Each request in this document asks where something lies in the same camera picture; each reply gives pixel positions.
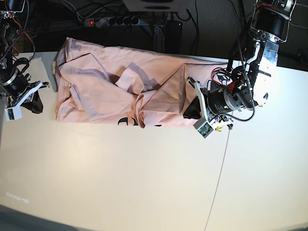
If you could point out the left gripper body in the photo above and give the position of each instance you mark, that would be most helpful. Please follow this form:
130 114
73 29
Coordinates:
214 101

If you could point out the pink T-shirt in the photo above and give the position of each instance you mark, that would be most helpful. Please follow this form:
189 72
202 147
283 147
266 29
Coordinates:
125 86

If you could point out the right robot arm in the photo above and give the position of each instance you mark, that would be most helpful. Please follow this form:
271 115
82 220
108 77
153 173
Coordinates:
13 22

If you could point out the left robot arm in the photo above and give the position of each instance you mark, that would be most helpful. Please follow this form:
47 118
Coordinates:
246 86

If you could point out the black power adapter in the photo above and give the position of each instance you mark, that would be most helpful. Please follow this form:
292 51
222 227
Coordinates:
174 28

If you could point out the white sticker label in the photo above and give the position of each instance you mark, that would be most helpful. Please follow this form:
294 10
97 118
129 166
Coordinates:
18 198

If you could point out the aluminium table leg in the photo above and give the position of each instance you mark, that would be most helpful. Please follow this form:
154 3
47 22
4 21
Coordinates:
158 39

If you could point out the black power strip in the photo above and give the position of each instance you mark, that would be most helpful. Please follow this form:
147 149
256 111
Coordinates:
112 21

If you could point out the grey box under table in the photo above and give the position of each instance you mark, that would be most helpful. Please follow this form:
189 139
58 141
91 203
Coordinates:
157 5

